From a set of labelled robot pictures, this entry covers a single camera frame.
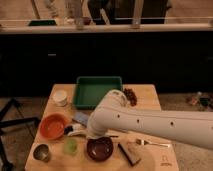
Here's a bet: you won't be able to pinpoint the blue sponge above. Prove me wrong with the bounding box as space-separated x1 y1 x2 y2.
73 112 89 126

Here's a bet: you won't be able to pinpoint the dark brown bowl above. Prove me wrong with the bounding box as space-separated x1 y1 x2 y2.
86 137 114 162

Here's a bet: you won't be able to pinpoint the dark red grapes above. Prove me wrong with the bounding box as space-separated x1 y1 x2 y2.
124 88 137 106

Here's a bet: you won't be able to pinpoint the metal cup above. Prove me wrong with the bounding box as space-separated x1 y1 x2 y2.
33 144 51 162

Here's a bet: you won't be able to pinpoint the red bowl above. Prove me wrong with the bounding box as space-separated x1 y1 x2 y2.
39 113 68 140

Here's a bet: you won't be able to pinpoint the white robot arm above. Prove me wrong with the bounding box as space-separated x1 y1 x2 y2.
87 89 213 150

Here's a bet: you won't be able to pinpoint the green cup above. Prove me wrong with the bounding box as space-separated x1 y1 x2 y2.
63 138 78 155

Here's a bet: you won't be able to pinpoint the white cup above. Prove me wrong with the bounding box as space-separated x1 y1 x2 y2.
53 90 67 107

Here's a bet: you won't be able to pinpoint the green object on counter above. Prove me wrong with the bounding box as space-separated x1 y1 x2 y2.
28 20 57 26

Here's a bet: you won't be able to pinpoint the black brown eraser block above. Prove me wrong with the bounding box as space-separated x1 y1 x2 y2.
118 142 141 166

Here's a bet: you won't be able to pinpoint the silver fork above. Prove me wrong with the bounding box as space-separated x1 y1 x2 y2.
135 139 170 148

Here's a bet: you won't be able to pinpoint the black tripod stand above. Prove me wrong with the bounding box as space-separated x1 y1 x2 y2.
0 98 40 171

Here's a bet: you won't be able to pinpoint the green plastic tray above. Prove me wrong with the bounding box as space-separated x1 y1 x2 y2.
73 76 123 110

